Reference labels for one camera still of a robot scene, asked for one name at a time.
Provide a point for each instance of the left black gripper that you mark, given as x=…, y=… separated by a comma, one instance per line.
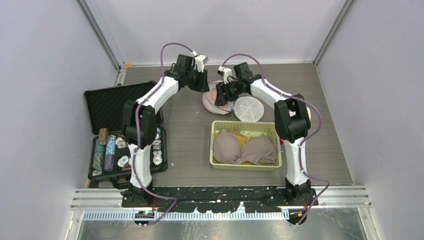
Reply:
x=202, y=86

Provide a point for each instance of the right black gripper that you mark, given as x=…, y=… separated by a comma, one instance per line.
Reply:
x=222, y=88

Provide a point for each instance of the pink bra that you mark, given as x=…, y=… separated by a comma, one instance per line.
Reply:
x=209, y=99

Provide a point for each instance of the white grey-zipper laundry bag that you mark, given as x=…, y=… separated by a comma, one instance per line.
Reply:
x=245, y=108

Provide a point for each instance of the taupe bra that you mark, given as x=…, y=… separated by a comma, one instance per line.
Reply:
x=243, y=149

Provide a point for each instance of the white pink-zipper laundry bag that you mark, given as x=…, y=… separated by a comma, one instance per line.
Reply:
x=309, y=113

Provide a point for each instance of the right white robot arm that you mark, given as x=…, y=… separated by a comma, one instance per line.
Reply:
x=291, y=120

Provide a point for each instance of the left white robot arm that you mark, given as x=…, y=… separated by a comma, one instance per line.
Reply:
x=139, y=123

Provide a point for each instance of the green plastic basket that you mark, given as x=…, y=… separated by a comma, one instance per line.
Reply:
x=250, y=146

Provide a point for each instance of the black poker chip case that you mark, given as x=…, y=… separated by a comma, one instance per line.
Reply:
x=105, y=109

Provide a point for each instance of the brown poker chip stack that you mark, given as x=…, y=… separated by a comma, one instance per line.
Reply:
x=103, y=135

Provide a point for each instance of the purple poker chip stack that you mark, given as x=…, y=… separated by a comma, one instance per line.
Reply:
x=110, y=153

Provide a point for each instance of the teal poker chip stack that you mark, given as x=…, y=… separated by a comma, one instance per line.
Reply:
x=98, y=157

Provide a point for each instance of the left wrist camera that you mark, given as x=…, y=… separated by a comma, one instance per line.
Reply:
x=199, y=61

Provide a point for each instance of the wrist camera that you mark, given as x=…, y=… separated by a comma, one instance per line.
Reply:
x=199, y=61
x=225, y=72

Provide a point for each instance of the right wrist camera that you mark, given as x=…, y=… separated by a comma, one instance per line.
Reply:
x=225, y=72

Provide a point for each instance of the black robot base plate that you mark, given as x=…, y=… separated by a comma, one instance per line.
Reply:
x=218, y=199

